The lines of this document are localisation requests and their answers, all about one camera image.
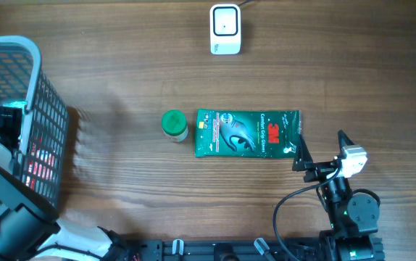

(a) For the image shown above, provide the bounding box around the white barcode scanner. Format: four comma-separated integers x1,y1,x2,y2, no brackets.
209,4,241,55

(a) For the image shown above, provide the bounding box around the green 3M gloves package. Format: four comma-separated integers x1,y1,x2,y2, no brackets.
195,109,301,159

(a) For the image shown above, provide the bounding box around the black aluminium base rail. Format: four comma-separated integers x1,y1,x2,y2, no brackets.
120,237,386,261

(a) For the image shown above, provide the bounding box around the grey plastic mesh basket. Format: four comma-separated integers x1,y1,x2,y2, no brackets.
0,36,70,207

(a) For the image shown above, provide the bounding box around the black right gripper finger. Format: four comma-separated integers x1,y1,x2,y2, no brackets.
338,130,354,148
292,134,313,170

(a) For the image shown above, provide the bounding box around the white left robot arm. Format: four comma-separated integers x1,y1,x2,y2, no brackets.
0,99,128,260

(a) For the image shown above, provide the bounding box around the green lid jar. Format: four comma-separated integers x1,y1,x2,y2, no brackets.
162,109,188,143

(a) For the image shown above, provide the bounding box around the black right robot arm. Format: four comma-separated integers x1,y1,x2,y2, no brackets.
292,130,385,261

